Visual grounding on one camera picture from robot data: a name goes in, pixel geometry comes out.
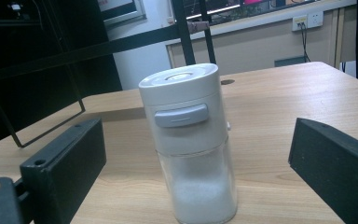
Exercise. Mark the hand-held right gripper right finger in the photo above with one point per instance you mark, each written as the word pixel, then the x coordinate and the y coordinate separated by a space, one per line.
pixel 332 161

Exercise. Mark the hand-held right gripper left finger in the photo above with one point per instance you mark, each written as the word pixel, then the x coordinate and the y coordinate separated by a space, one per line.
pixel 65 161

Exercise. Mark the white salt shaker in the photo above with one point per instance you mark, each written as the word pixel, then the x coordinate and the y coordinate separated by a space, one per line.
pixel 189 137

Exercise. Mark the framed picture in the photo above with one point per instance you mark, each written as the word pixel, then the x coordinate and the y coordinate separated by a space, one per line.
pixel 122 11

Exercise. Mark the window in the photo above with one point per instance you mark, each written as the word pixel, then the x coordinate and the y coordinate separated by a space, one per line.
pixel 245 7

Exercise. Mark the black metal stand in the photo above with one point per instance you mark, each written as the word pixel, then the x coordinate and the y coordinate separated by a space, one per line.
pixel 195 31

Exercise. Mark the black metal frame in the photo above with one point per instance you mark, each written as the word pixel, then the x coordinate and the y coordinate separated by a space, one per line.
pixel 43 59

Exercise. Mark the white wall socket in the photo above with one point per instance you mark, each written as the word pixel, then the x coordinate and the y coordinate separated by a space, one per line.
pixel 307 20

